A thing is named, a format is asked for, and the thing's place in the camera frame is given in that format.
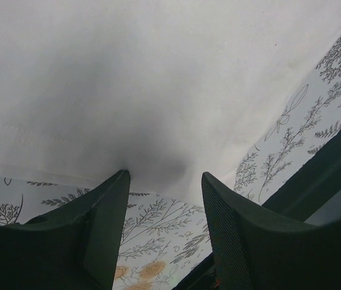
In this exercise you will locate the white t shirt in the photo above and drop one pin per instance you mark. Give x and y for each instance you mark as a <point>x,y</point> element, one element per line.
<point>164,89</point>

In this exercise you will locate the floral patterned table mat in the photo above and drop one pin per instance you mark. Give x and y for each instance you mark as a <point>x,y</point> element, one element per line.
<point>165,239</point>

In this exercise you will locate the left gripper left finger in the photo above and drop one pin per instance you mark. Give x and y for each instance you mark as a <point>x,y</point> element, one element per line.
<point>74,246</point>

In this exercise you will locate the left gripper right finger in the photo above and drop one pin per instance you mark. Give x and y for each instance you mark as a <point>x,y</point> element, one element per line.
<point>255,248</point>

